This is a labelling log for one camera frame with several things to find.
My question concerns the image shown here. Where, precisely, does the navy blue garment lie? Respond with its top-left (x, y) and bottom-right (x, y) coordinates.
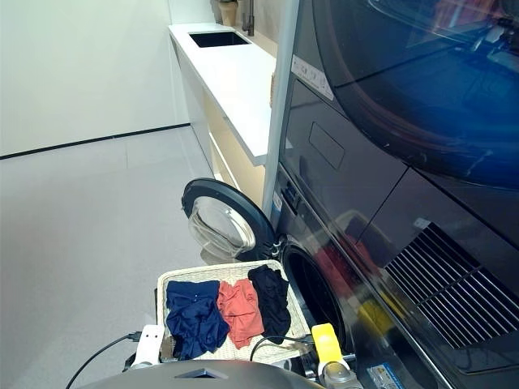
top-left (165, 279), bottom-right (231, 360)

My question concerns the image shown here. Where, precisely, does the black garment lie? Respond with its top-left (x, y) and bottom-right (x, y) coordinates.
top-left (247, 264), bottom-right (292, 345)

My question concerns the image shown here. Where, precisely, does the orange garment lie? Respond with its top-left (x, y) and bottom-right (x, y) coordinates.
top-left (217, 278), bottom-right (265, 350)

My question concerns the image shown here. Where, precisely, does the pale woven basket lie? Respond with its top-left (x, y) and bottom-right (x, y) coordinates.
top-left (156, 259), bottom-right (315, 364)

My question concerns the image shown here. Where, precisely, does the round glass washing machine door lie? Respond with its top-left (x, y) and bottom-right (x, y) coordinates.
top-left (181, 177), bottom-right (281, 264)

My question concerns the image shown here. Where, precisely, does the grey washing machine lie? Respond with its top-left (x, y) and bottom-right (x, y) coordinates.
top-left (265, 0), bottom-right (519, 389)

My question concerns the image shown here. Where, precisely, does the grey robot torso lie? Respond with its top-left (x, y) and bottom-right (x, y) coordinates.
top-left (76, 359), bottom-right (325, 389)

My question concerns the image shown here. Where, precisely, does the blue energy label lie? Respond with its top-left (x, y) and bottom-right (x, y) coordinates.
top-left (366, 361), bottom-right (403, 389)

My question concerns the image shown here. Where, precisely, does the white counter with beige cabinets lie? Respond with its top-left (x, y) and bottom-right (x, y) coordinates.
top-left (168, 22), bottom-right (277, 212)

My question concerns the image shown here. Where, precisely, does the white label sticker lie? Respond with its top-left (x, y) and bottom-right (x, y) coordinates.
top-left (290, 53), bottom-right (336, 101)

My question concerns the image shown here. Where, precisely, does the black sink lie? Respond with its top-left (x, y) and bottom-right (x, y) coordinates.
top-left (187, 31), bottom-right (253, 49)

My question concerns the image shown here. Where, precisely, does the dark faucet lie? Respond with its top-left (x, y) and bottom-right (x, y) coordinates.
top-left (241, 0), bottom-right (256, 37)

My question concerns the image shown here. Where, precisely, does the beige plant pot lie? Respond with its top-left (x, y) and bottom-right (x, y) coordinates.
top-left (218, 0), bottom-right (238, 28)

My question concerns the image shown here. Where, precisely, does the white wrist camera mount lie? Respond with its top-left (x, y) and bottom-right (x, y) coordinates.
top-left (135, 323), bottom-right (166, 365)

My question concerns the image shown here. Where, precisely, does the yellow wrist camera mount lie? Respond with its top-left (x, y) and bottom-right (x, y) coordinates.
top-left (311, 323), bottom-right (341, 365)

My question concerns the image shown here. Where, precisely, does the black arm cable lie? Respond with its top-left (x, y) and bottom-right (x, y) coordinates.
top-left (249, 334), bottom-right (316, 362)
top-left (66, 331), bottom-right (144, 389)

